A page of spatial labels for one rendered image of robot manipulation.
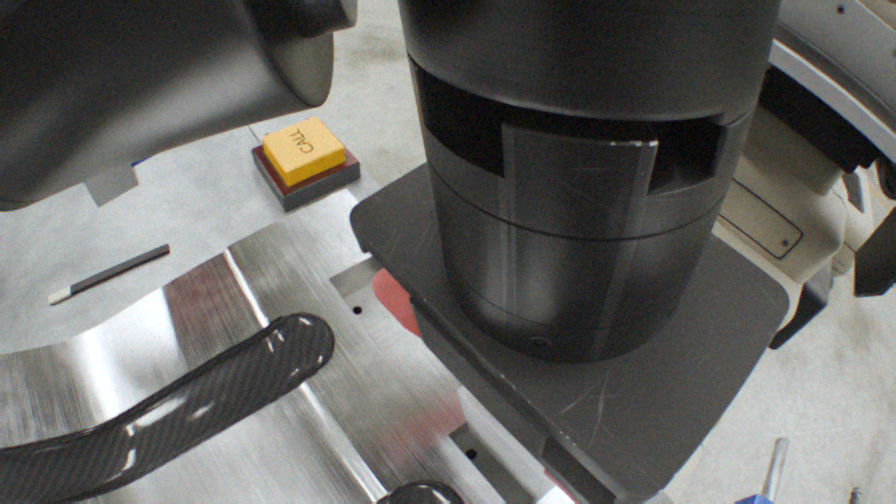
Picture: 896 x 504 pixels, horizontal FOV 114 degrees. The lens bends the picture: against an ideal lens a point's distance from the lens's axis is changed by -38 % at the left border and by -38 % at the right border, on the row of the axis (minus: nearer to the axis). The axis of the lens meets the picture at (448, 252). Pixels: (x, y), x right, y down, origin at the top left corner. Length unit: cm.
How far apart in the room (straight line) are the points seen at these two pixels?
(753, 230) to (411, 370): 40
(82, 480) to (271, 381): 13
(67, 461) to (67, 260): 26
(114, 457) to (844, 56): 56
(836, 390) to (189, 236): 196
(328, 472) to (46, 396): 17
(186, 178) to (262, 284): 25
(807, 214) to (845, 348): 165
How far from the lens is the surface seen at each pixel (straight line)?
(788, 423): 168
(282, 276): 27
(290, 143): 44
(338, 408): 23
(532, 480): 19
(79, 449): 28
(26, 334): 48
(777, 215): 51
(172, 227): 45
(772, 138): 51
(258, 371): 25
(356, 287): 29
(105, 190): 34
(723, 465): 144
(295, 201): 42
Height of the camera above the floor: 111
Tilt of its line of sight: 52 degrees down
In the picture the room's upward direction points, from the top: 10 degrees clockwise
